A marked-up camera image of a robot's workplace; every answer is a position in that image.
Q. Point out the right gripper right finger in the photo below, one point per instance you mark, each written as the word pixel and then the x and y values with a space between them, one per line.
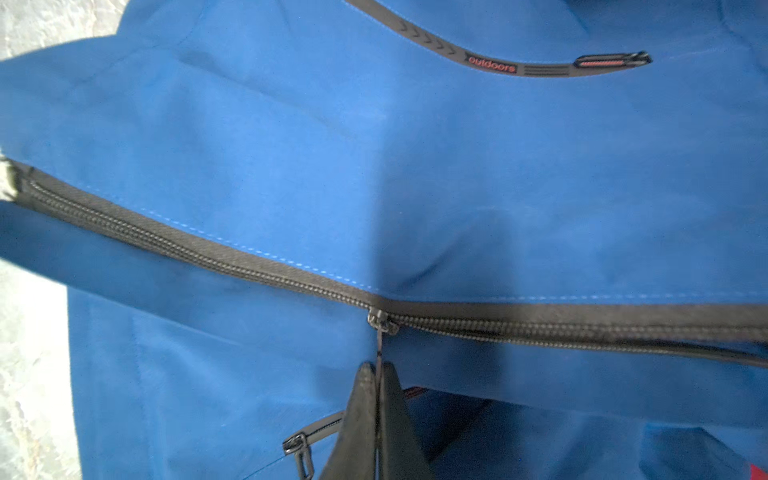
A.
pixel 400 453

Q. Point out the red jacket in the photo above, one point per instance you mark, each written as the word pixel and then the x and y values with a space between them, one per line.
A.
pixel 757 473

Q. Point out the navy blue jacket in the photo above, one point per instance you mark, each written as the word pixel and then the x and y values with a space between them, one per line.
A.
pixel 549 216

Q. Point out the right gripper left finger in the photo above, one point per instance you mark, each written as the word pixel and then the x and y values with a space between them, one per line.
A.
pixel 354 453

